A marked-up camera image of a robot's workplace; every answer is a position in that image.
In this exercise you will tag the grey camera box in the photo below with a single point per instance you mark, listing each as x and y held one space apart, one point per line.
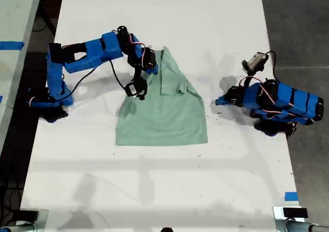
257 61

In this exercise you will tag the black round knob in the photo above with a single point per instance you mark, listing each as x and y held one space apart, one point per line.
166 229

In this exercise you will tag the pale green T-shirt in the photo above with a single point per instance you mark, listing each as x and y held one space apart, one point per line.
164 118

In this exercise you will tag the black camera box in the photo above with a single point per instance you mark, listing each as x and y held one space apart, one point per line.
135 88

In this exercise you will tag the grey metal pipe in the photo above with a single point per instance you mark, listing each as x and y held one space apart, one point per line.
15 228
300 227

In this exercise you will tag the short blue tape strip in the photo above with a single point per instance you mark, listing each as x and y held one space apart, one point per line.
291 196

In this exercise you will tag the grey side table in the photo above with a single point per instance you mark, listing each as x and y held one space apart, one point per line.
15 16

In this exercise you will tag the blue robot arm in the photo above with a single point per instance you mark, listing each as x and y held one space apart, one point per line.
90 52
282 100

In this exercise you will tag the small black box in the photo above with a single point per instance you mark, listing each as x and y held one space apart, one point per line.
28 214
295 213

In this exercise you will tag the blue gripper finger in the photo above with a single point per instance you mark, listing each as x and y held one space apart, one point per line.
223 103
157 67
150 71
224 97

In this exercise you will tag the metal table bracket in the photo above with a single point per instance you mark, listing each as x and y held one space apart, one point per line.
44 216
277 214

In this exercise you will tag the black camera stalk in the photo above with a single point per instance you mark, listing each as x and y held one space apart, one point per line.
137 72
247 79

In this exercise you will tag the long blue tape strip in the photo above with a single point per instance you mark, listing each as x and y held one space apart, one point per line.
11 45

